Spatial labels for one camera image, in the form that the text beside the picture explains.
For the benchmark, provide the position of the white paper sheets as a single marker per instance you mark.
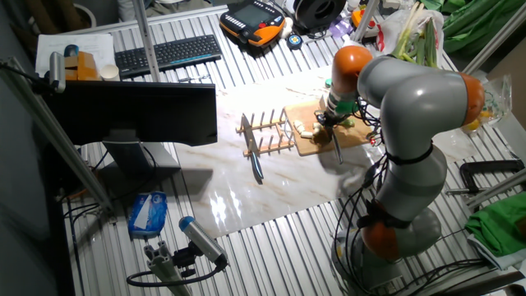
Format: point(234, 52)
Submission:
point(94, 47)

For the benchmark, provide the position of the white paper cup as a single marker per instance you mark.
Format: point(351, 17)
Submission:
point(109, 73)

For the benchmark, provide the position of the thin aluminium frame post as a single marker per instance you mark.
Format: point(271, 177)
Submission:
point(365, 16)

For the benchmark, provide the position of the green folded cloth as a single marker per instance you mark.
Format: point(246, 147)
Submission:
point(497, 226)

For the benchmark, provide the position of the blue tissue pack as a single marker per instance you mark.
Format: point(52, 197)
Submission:
point(150, 214)

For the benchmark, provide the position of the clear bag of yellow fruit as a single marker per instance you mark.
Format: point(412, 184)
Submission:
point(495, 103)

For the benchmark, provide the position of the silver camera with blue end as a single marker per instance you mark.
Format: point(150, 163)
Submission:
point(201, 238)

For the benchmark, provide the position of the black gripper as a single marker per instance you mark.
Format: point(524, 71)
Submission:
point(328, 118)

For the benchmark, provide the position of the black round spool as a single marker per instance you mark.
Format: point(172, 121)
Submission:
point(318, 10)

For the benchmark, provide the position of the green wrist mount plate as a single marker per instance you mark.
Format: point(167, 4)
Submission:
point(347, 107)

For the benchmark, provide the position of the round blue black tape measure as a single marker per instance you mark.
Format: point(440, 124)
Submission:
point(294, 42)

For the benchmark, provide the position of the white plastic bag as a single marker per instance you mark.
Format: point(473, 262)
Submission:
point(388, 29)

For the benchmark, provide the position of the pointed steel kitchen knife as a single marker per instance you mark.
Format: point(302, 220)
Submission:
point(251, 144)

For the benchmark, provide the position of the steel cleaver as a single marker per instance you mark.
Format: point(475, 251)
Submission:
point(337, 148)

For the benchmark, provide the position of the small blue grey device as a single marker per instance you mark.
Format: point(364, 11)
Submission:
point(71, 50)

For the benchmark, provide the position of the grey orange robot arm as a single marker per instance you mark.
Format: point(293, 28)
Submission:
point(415, 111)

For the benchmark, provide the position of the black keyboard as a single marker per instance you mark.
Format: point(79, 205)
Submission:
point(168, 53)

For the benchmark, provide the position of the small white rounded object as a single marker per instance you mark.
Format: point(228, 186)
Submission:
point(287, 26)

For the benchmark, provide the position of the upright aluminium frame post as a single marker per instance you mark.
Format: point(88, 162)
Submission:
point(146, 41)

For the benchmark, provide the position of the wooden cutting board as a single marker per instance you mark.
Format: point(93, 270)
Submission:
point(353, 135)

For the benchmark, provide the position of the orange black teach pendant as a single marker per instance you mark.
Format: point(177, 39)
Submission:
point(250, 18)

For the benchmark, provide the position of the slanted aluminium frame bar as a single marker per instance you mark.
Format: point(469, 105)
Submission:
point(53, 135)
point(497, 187)
point(493, 41)

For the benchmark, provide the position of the short white scallion piece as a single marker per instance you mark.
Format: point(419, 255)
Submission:
point(316, 131)
point(316, 125)
point(301, 128)

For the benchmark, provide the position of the white scallion root bulb piece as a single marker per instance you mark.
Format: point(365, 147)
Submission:
point(297, 123)

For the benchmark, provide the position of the orange cardboard box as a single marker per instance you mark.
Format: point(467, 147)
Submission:
point(84, 67)

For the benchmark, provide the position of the black computer monitor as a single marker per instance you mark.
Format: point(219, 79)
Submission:
point(131, 111)

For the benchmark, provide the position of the black metal clamp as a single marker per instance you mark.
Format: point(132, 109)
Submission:
point(489, 164)

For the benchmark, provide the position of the marble pattern table mat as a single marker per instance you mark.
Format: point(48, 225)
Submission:
point(246, 197)

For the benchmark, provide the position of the long white scallion piece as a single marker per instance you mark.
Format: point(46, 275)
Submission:
point(306, 134)

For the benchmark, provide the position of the wooden peg rack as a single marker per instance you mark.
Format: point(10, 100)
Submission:
point(263, 149)

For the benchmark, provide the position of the purple plastic bag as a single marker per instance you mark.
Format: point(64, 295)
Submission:
point(338, 26)

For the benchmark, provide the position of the green fabric bag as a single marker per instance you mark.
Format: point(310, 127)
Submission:
point(476, 20)

